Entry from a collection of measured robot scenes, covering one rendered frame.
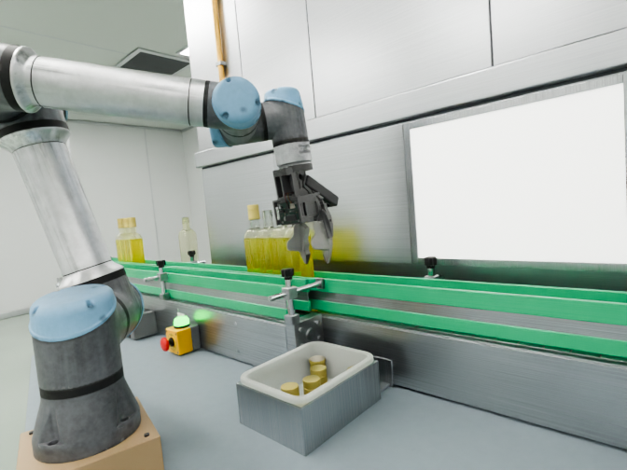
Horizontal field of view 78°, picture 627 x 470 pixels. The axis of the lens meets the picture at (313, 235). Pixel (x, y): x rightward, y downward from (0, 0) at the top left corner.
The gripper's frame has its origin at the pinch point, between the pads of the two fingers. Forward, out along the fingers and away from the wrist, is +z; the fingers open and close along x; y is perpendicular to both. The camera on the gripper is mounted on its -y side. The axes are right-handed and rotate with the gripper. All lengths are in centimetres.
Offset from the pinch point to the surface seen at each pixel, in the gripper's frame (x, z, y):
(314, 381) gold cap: 5.2, 21.0, 13.6
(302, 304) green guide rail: -11.6, 13.0, -4.8
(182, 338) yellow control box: -47, 20, 9
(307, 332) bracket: -5.8, 17.2, 1.6
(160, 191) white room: -585, -57, -305
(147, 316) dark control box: -74, 18, 4
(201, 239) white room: -561, 39, -349
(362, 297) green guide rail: 5.3, 11.0, -6.5
